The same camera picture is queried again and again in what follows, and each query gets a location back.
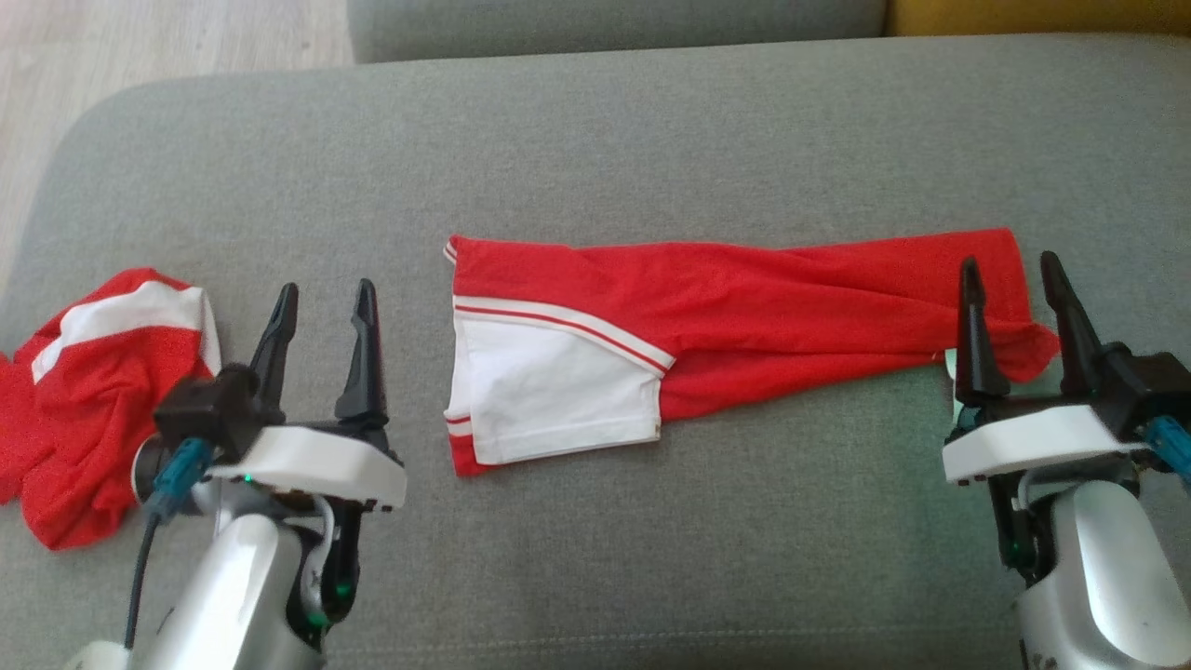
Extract large grey sofa seat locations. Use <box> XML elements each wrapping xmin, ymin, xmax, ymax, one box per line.
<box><xmin>0</xmin><ymin>35</ymin><xmax>1191</xmax><ymax>670</ymax></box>

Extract grey back cushion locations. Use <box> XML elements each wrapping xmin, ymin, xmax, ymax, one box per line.
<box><xmin>347</xmin><ymin>0</ymin><xmax>890</xmax><ymax>64</ymax></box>

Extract red white sports jersey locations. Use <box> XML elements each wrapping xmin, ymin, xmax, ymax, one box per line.
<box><xmin>444</xmin><ymin>228</ymin><xmax>1062</xmax><ymax>478</ymax></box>

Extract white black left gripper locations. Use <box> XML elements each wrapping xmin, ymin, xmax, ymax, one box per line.
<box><xmin>207</xmin><ymin>278</ymin><xmax>408</xmax><ymax>626</ymax></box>

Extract red white elastic shorts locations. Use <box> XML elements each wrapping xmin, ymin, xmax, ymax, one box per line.
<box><xmin>0</xmin><ymin>268</ymin><xmax>222</xmax><ymax>552</ymax></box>

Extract black cable with teal plug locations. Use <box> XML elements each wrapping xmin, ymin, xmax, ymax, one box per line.
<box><xmin>124</xmin><ymin>437</ymin><xmax>213</xmax><ymax>650</ymax></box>
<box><xmin>1144</xmin><ymin>416</ymin><xmax>1191</xmax><ymax>485</ymax></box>

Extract large yellow sofa back cushion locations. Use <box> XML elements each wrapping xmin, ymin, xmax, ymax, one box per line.
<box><xmin>884</xmin><ymin>0</ymin><xmax>1191</xmax><ymax>38</ymax></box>

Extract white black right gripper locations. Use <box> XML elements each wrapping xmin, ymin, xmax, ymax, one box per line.
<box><xmin>943</xmin><ymin>250</ymin><xmax>1155</xmax><ymax>583</ymax></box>

